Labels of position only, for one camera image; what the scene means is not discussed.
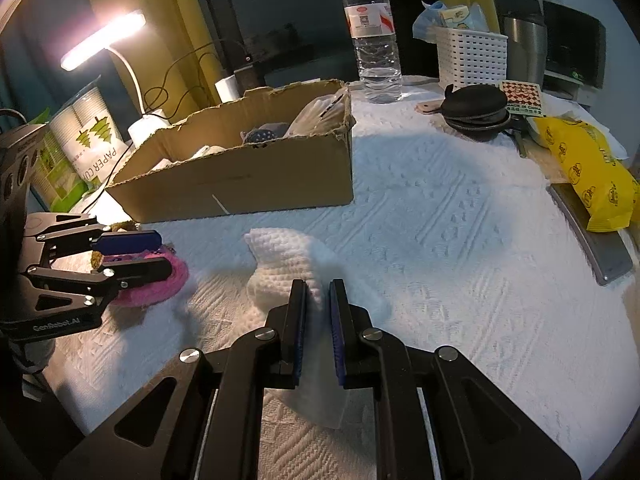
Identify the grey dotted fabric item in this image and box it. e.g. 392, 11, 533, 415
240, 122, 290, 144

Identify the black round zip case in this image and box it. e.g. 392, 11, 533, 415
439, 84, 511, 139

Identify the clear water bottle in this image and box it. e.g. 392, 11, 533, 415
343, 0, 401, 104

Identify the paper cup package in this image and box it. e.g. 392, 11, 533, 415
49, 81, 128, 188

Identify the white charger plug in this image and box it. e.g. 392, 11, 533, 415
215, 75, 242, 103

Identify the clear bag with gold pattern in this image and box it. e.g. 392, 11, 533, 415
285, 88, 350, 136

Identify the black charger plug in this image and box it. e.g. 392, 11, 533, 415
233, 63, 266, 93

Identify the green snack bag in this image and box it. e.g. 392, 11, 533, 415
32, 106, 88, 212

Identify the pink plush toy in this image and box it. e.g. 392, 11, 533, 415
102, 244, 189, 308

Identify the checkered card pack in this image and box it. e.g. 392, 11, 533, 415
499, 80, 544, 117

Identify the steel thermos cup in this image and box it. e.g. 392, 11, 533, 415
503, 13, 548, 86

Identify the yellow plastic bag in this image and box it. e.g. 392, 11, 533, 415
533, 117, 639, 233

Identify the white desk lamp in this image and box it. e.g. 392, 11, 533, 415
60, 8, 174, 149

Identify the black cable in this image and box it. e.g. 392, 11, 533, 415
81, 39, 252, 212

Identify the white plastic basket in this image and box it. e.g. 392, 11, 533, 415
435, 27, 508, 89

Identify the white knitted cloth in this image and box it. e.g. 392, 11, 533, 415
242, 228, 390, 429

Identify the grey tablet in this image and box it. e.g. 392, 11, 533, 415
547, 183, 632, 286

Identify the brown fuzzy pouch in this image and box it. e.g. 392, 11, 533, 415
90, 220, 144, 270

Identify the brown cardboard box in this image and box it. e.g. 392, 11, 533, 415
106, 79, 356, 223

